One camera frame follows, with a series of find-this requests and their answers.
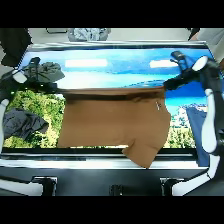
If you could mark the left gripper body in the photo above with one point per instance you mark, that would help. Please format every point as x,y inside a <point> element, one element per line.
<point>53,88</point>

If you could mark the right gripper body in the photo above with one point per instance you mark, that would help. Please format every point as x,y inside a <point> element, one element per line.
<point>172,83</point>

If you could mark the brown T-shirt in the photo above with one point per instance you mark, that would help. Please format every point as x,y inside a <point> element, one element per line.
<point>110,123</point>

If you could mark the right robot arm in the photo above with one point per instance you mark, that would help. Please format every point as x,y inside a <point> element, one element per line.
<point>207,126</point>

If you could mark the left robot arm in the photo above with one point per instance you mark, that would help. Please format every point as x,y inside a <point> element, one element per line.
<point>35,86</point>

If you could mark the olive grey garment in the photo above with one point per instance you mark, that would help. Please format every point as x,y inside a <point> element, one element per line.
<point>50,71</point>

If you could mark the dark grey garment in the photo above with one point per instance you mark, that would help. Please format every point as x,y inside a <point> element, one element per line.
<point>25,122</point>

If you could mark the blue garment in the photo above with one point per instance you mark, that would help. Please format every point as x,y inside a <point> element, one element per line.
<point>198,133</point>

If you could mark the black garment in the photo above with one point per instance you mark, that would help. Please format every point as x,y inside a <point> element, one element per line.
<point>13,45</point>

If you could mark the heap of clothes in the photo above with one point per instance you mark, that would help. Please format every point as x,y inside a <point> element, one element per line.
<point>88,34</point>

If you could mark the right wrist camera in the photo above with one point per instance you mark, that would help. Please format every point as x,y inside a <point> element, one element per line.
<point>179,60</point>

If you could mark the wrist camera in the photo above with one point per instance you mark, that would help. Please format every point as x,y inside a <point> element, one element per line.
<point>35,66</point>
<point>179,60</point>

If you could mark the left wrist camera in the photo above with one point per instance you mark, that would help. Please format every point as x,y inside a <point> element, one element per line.
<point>35,66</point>

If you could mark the silver frame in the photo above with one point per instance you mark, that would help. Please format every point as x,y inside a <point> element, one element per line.
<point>83,164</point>

